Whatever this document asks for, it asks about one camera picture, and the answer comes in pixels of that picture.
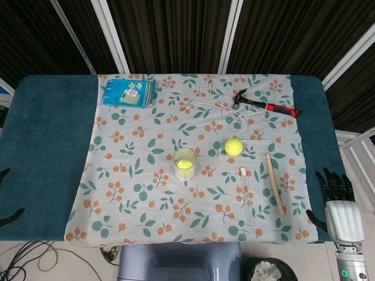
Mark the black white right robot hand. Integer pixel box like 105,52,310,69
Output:
306,166,366,245

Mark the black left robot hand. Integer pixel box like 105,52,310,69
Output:
0,167,26,228

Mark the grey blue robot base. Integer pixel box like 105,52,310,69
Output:
117,242,244,281

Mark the clear plastic ball canister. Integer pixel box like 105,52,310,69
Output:
172,148,197,181

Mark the wooden stick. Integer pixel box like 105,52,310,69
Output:
264,152,286,217

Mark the teal velvet table cover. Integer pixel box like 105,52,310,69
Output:
0,74,347,244

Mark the crumpled white paper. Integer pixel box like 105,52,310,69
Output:
253,261,282,281

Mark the glass test tube with stopper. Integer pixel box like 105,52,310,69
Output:
238,167,255,227

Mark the black waste bin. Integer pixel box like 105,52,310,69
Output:
242,256,298,281

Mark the clear glass stirring rod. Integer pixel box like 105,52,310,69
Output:
233,139,273,145

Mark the black red claw hammer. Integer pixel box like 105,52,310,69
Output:
232,88,302,119

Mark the floral leaf berry tablecloth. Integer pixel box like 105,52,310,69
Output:
63,73,320,245

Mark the stack of blue packets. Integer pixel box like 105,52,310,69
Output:
100,78,158,109

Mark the black floor cable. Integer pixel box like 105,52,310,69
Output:
0,240,39,281

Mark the beige floor cable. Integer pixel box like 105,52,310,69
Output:
8,240,67,272

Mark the white metal frame rack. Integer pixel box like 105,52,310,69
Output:
334,128,375,179

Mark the white charging cable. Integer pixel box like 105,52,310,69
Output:
185,83,269,135

